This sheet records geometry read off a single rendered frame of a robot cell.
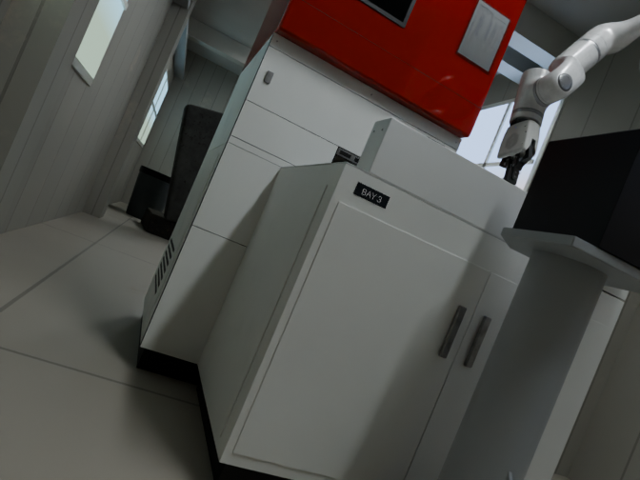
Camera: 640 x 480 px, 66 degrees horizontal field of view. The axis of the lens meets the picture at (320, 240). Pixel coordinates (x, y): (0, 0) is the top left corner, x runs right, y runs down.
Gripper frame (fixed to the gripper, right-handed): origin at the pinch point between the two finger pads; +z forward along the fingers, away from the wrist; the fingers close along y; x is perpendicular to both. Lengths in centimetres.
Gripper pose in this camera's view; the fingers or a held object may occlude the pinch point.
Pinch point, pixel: (510, 176)
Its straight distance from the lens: 143.4
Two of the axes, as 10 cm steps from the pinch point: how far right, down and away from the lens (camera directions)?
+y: 3.9, -0.8, -9.2
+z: -3.2, 9.3, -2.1
